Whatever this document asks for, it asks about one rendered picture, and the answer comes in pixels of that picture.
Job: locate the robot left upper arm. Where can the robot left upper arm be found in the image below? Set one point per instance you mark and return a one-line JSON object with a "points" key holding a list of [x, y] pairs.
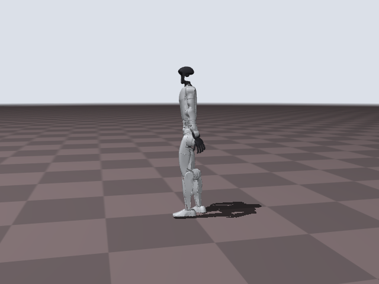
{"points": [[190, 93]]}

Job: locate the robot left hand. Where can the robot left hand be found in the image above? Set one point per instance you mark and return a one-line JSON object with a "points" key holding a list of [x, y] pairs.
{"points": [[198, 142]]}

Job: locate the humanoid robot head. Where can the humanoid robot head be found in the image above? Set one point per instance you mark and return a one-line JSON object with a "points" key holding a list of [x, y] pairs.
{"points": [[185, 71]]}

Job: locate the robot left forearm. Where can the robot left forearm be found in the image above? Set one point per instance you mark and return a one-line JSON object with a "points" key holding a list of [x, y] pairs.
{"points": [[192, 122]]}

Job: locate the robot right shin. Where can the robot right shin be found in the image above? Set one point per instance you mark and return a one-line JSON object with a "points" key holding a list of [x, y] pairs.
{"points": [[197, 190]]}

